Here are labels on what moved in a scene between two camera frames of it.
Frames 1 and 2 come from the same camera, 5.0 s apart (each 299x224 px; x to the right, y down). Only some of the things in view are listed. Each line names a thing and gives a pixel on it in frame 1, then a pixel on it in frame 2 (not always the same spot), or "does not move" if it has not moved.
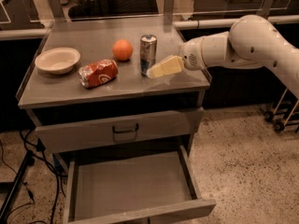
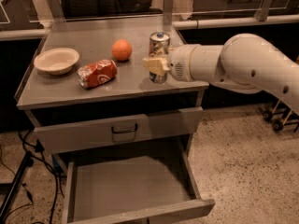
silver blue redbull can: x=148 y=52 to x=159 y=46
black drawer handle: x=123 y=132 does not move
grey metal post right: x=267 y=1 does not move
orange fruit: x=122 y=49 does not move
